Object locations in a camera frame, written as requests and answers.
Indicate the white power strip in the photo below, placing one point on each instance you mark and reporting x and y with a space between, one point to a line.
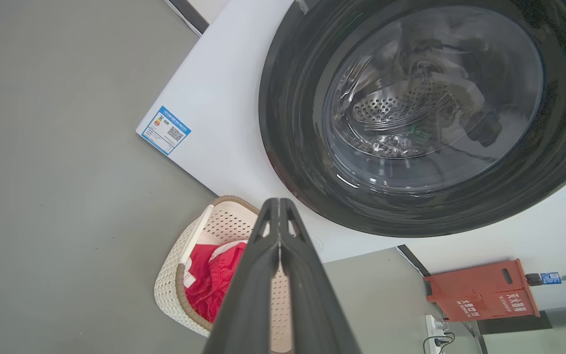
433 329

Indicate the round white filter cover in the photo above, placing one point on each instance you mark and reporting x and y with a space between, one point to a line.
315 244

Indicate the blue energy label sticker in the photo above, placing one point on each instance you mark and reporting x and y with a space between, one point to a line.
166 131

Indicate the steel washer drum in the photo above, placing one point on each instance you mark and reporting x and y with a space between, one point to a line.
391 108

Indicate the cream perforated laundry basket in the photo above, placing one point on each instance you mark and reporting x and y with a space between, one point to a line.
175 290

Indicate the red fire extinguisher box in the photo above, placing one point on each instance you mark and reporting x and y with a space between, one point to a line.
479 290

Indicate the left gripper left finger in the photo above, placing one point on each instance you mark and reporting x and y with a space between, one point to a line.
248 305

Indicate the red and white garment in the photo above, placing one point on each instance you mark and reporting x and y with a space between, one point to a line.
209 290

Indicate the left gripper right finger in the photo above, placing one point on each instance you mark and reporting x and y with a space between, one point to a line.
312 305

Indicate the black round washer door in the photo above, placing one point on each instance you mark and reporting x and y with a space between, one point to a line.
293 147

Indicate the black pole with blue label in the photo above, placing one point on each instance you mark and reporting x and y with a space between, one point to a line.
536 279

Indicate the white front-load washing machine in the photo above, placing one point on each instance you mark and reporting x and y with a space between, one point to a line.
224 98

